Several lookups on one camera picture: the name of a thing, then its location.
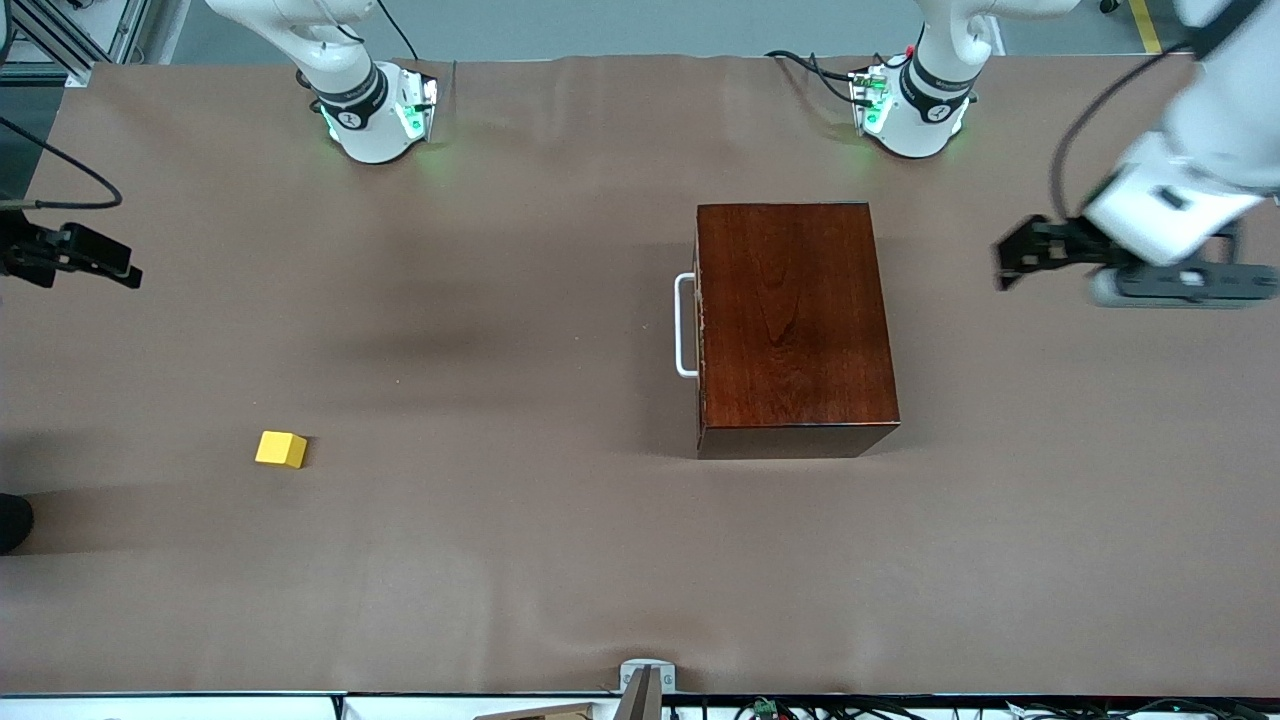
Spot grey metal camera bracket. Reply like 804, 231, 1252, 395
612, 658, 678, 720

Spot light wood drawer white handle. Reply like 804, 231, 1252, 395
674, 272, 701, 379

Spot yellow floor tape strip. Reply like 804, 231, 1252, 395
1128, 0, 1166, 56

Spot black cable bundle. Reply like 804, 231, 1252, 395
665, 696, 1280, 720

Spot brown board piece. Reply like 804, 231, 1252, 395
472, 702, 601, 720

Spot dark brown wooden cabinet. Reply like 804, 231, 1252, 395
693, 202, 901, 461

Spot aluminium frame strut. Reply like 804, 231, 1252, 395
0, 0, 151, 89

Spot yellow wooden block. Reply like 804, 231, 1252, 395
254, 430, 309, 470

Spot black base cable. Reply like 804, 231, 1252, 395
765, 48, 866, 106
375, 0, 421, 61

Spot black left base cable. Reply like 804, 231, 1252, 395
765, 48, 866, 106

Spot black rounded object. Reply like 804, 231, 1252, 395
0, 493, 35, 555

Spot brown table cover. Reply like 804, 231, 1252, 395
0, 52, 1280, 698

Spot black right base cable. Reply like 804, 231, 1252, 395
375, 0, 421, 61

